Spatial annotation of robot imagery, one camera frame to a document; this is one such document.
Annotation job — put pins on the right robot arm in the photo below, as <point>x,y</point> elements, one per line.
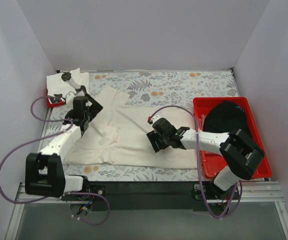
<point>241,154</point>

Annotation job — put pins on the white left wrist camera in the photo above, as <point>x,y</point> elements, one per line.
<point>69,97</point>

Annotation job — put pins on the cream white t-shirt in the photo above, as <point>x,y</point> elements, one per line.
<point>117,136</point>

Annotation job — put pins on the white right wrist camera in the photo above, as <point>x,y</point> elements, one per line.
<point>153,119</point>

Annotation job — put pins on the black garment in bin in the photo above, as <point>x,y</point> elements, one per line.
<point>226,117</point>

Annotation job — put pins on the small red tray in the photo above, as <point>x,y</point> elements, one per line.
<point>52,103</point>

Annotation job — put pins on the aluminium frame rail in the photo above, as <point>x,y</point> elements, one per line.
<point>257,212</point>

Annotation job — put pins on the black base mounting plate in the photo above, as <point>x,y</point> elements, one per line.
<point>149,195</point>

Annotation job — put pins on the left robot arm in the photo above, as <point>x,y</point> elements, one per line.
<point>44,172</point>

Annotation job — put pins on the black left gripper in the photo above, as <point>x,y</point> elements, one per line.
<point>94,108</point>

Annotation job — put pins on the large red bin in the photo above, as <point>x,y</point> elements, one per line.
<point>213,163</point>

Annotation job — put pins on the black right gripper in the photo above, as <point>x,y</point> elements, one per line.
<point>155,140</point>

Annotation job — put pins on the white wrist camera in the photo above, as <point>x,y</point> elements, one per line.
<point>153,119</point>
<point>69,97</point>

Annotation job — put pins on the floral patterned table mat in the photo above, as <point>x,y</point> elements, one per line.
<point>170,91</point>

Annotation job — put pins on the folded white printed t-shirt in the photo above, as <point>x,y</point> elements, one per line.
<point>57,86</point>

